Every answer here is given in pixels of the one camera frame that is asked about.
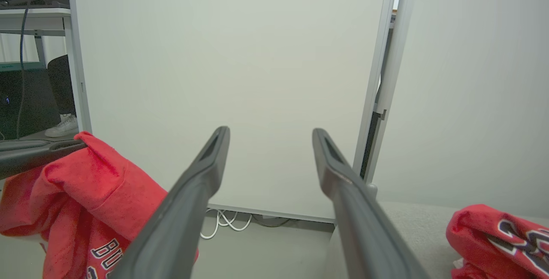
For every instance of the red garment white outlined lettering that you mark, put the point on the red garment white outlined lettering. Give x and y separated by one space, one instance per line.
85 197

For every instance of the black computer case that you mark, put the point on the black computer case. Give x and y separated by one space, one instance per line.
34 103

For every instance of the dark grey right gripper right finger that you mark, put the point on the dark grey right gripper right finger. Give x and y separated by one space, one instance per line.
360 214

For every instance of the person's dark trouser leg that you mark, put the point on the person's dark trouser leg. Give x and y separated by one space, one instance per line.
62 86

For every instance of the white desk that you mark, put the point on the white desk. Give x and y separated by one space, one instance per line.
34 19

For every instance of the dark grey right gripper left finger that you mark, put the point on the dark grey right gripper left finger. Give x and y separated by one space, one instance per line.
180 210

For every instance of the white sneaker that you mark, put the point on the white sneaker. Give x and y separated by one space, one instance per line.
62 128

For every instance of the large white partition panel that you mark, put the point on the large white partition panel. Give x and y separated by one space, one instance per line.
223 56

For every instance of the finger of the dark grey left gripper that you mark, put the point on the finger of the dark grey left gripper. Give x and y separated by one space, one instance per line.
30 156

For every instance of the red basketball jersey dark lettering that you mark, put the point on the red basketball jersey dark lettering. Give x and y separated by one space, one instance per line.
493 236

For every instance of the grey partition foot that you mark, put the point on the grey partition foot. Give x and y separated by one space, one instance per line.
371 190

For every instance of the narrow white partition panel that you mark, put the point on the narrow white partition panel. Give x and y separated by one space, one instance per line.
472 77

